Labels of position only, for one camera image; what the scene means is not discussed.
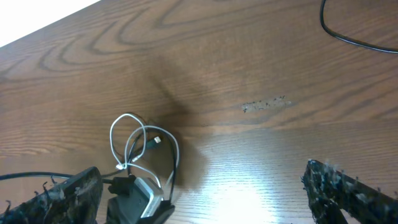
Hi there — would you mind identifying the white usb cable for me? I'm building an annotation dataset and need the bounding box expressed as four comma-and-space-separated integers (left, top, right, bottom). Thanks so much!
109, 113, 180, 190

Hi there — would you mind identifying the black usb cable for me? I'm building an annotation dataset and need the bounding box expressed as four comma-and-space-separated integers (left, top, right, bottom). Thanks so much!
126, 111, 180, 203
319, 0, 398, 54

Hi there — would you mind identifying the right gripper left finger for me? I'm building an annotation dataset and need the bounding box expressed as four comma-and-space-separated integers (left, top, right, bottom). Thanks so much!
1, 167, 103, 224

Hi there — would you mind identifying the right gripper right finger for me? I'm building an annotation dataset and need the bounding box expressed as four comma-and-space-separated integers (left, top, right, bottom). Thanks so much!
301, 159, 397, 223

